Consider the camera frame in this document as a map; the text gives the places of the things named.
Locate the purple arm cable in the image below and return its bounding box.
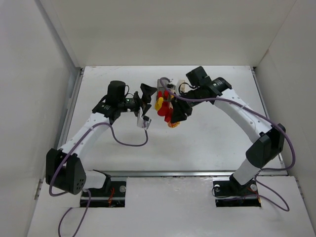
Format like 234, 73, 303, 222
50, 122, 149, 237
159, 77, 296, 212

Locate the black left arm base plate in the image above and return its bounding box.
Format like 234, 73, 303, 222
89, 177, 127, 208

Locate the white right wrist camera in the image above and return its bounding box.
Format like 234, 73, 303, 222
166, 84, 175, 92

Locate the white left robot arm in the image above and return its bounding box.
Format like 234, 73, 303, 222
45, 80, 157, 197

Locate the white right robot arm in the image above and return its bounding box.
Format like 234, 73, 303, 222
171, 66, 286, 195

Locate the aluminium frame rail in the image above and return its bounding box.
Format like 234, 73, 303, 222
49, 169, 288, 178

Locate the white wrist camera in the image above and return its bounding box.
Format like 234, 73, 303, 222
166, 84, 175, 92
137, 109, 152, 130

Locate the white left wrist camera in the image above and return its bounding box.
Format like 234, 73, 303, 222
137, 109, 152, 130

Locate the red curved lego brick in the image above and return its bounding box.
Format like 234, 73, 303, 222
163, 91, 169, 100

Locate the clear tan plastic container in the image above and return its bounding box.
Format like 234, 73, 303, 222
175, 79, 186, 95

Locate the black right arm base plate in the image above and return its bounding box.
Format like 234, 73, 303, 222
211, 180, 261, 207

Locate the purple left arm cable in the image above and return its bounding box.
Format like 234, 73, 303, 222
50, 122, 149, 237

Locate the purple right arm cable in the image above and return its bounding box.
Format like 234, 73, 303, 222
159, 77, 296, 212

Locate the smoky grey plastic container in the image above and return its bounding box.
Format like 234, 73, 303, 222
156, 79, 171, 102

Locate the red yellow lego stack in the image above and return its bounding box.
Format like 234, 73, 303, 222
168, 122, 180, 128
155, 97, 173, 123

